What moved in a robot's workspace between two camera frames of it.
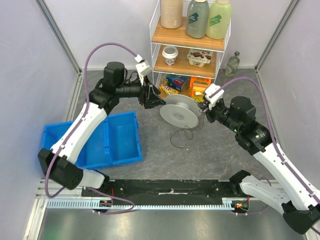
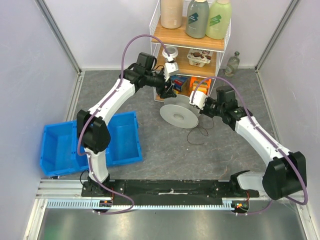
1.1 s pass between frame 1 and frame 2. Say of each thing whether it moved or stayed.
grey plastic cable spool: stayed
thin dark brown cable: moved
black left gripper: moved
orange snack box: stayed
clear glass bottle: stayed
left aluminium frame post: stayed
